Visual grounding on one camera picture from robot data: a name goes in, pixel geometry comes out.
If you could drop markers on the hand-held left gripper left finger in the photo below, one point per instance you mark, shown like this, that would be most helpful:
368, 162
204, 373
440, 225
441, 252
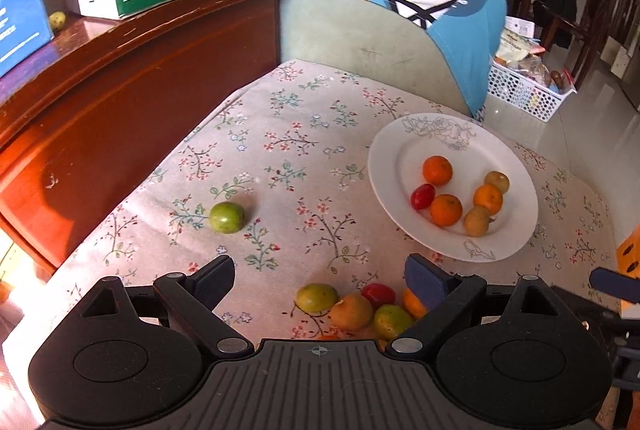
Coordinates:
212, 282

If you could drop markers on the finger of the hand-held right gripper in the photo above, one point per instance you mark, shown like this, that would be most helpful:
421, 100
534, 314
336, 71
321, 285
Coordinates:
612, 281

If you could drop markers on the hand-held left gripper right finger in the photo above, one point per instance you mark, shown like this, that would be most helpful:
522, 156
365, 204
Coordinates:
425, 282

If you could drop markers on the orange mandarin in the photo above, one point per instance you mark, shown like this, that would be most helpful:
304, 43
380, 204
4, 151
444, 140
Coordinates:
437, 170
487, 200
327, 337
446, 209
413, 302

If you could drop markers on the red cherry tomato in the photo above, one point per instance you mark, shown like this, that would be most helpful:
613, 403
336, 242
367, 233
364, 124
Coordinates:
422, 196
378, 292

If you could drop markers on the green jujube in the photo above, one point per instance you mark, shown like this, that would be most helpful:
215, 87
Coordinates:
227, 216
392, 317

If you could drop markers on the yellow-green jujube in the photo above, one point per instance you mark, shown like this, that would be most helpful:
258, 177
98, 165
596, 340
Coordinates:
316, 297

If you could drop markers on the white plate with line drawing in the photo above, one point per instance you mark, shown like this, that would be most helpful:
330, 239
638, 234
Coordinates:
400, 160

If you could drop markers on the olive brown pear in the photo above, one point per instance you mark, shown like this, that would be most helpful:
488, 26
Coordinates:
497, 180

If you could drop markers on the orange plastic object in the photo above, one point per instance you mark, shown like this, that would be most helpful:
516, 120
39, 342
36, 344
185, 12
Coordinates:
631, 255

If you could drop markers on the floral tablecloth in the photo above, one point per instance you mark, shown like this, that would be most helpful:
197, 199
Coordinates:
300, 160

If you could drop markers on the white plastic basket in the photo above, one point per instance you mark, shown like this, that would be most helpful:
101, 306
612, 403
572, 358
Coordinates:
515, 90

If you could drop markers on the red-brown wooden cabinet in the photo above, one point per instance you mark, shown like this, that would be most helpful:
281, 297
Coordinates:
125, 85

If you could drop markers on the snack bag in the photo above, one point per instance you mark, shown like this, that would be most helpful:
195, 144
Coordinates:
515, 43

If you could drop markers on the pale green sofa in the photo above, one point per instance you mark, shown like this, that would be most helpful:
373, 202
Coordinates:
340, 25

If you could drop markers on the brown wooden chair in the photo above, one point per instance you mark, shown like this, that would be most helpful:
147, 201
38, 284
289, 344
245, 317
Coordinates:
597, 10

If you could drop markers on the small yellow-green fruit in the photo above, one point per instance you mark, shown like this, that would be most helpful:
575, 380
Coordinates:
57, 19

